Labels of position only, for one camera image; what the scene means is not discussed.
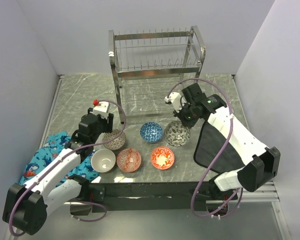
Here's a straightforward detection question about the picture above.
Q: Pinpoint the black white leaf bowl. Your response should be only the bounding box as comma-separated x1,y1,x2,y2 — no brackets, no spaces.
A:
164,120,191,147

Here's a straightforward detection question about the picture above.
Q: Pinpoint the steel two-tier dish rack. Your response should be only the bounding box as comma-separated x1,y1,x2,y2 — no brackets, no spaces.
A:
108,25,206,122

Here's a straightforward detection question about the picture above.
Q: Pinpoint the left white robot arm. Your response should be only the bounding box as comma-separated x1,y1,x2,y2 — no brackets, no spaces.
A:
2,101,114,237

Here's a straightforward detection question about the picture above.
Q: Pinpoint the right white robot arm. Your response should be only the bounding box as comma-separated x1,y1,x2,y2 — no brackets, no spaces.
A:
164,83,281,200

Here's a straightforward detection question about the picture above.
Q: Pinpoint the brown floral pattern bowl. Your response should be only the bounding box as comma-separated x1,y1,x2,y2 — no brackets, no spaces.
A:
102,129,127,151

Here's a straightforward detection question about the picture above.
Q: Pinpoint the black microfibre cloth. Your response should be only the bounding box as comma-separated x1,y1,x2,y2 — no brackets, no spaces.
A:
193,122,244,174

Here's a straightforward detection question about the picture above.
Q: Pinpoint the plain white grey bowl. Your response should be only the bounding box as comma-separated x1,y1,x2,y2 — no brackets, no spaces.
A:
90,149,116,173

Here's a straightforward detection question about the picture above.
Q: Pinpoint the blue shark print cloth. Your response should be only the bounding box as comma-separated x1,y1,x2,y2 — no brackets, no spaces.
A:
18,131,100,186

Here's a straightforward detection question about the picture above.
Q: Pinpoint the blue triangle pattern bowl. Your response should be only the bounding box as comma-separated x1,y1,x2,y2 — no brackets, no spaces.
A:
139,121,164,143

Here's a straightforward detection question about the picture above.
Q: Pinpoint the red geometric pattern bowl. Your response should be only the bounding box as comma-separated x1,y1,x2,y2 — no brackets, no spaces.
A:
116,148,142,173

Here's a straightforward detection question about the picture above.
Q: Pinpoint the orange floral pattern bowl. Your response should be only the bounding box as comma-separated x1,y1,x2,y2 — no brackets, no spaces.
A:
150,146,175,170

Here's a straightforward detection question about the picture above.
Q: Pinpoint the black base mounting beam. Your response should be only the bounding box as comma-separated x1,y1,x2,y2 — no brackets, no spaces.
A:
59,180,238,216

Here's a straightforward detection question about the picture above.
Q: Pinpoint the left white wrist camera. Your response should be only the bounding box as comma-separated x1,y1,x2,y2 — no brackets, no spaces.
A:
92,99,110,119

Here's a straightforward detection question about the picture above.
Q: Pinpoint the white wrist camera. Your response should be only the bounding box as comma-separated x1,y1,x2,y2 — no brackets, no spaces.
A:
92,99,110,119
164,92,183,113

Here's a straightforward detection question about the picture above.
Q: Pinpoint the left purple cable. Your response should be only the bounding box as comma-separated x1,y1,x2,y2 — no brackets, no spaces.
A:
8,98,127,237

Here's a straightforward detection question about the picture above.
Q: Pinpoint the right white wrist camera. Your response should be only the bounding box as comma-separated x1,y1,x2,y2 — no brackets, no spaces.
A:
164,92,183,113

